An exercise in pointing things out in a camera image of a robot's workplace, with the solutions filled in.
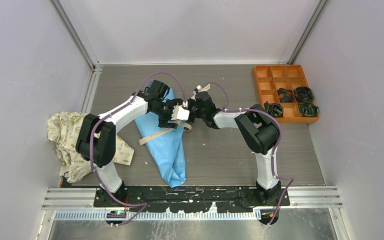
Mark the orange compartment tray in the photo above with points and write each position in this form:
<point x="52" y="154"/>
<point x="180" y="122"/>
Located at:
<point x="268" y="79"/>

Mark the dark ribbon roll orange pattern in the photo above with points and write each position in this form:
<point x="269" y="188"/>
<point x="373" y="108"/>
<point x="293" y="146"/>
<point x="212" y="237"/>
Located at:
<point x="285" y="95"/>

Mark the aluminium front rail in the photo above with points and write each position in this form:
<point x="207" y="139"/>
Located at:
<point x="75" y="204"/>

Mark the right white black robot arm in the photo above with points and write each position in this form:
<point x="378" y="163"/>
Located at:
<point x="260" y="132"/>

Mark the beige tote bag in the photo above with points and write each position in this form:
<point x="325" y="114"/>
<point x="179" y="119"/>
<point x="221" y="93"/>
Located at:
<point x="186" y="127"/>

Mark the small green circuit board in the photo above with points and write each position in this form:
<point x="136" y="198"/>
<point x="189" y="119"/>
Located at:
<point x="116" y="214"/>

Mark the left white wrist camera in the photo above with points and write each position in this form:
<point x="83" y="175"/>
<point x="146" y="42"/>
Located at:
<point x="180" y="113"/>

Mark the black ribbon roll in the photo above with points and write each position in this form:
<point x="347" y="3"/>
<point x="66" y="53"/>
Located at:
<point x="303" y="94"/>

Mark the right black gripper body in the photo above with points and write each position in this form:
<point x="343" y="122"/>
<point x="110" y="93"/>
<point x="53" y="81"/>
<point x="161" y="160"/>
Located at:
<point x="195" y="111"/>

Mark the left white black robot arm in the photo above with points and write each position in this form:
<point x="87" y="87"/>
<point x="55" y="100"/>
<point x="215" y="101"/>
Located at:
<point x="96" y="141"/>

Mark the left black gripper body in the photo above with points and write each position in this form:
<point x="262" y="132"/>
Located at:
<point x="164" y="111"/>

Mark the blue wrapping paper sheet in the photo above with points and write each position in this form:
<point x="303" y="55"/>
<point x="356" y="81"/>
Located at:
<point x="167" y="150"/>

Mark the cream patterned cloth bag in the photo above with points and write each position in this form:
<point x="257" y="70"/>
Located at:
<point x="63" y="129"/>

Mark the dark ribbon roll green pattern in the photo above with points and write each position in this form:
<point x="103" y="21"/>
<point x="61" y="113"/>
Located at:
<point x="274" y="109"/>

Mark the dark ribbon roll yellow pattern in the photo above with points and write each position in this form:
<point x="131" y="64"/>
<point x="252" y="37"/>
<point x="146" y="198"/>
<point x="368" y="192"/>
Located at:
<point x="308" y="109"/>

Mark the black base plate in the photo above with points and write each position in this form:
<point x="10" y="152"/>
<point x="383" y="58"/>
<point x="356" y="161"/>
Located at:
<point x="197" y="199"/>

